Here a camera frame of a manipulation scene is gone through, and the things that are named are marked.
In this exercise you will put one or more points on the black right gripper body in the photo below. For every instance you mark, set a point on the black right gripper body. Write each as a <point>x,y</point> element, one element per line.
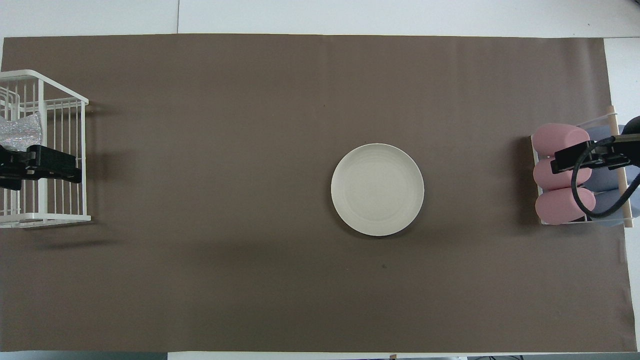
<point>634,145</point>

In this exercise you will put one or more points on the white round plate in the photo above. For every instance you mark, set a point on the white round plate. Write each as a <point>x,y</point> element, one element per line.
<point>377,189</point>

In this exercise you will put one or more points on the pink plastic cup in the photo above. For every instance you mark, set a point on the pink plastic cup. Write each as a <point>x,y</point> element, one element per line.
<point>550,180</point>
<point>555,137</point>
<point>557,206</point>

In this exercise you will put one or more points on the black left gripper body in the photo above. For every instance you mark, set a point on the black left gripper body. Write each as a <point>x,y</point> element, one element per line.
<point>11,167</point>

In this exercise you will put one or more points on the blue plastic cup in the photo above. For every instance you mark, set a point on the blue plastic cup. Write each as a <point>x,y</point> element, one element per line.
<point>607,202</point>
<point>600,134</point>
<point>607,179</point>

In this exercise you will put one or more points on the brown table mat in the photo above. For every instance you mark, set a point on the brown table mat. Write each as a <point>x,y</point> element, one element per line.
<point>250,200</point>

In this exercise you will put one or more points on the white cup holder wooden bar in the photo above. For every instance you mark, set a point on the white cup holder wooden bar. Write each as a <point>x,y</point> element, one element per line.
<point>622,200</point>

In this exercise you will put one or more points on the clear plastic wrapper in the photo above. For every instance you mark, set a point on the clear plastic wrapper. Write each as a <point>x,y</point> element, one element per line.
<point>22,130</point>

